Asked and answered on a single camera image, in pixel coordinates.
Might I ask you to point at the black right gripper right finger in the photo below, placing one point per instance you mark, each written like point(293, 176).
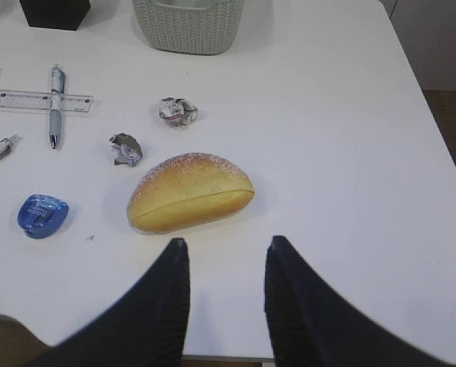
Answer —
point(310, 324)

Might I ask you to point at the large paper ball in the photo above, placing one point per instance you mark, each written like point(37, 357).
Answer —
point(177, 112)

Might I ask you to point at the small paper ball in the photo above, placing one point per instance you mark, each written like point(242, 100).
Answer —
point(129, 151)

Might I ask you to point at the clear plastic ruler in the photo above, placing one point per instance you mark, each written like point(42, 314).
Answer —
point(36, 101)

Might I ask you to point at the yellow bread roll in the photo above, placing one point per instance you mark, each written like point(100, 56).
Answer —
point(188, 190)

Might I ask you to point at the green woven plastic basket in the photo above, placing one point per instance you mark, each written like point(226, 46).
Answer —
point(189, 27)

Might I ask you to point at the black mesh pen holder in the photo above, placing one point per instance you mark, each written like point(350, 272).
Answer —
point(55, 14)

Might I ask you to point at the blue pencil sharpener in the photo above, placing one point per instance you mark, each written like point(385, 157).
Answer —
point(42, 215)

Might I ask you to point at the white blue-grip pen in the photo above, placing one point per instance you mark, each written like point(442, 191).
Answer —
point(8, 145)

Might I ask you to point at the blue-grey pen under ruler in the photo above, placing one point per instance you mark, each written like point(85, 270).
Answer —
point(55, 121)

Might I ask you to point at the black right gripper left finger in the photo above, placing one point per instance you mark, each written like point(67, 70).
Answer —
point(146, 327)

